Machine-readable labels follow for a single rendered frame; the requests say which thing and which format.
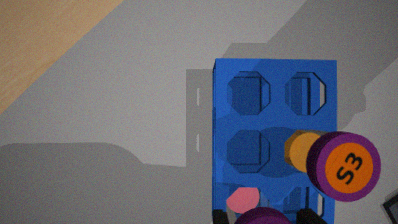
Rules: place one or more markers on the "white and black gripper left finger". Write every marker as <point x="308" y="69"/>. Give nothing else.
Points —
<point x="220" y="217"/>

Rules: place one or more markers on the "grey bench mat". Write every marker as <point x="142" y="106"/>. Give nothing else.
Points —
<point x="119" y="129"/>

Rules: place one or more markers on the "blue tube rack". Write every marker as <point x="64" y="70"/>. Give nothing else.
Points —
<point x="245" y="107"/>

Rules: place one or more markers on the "purple-capped tube with orange label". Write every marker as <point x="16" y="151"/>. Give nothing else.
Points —
<point x="250" y="206"/>

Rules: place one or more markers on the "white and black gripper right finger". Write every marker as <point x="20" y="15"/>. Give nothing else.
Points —
<point x="308" y="216"/>

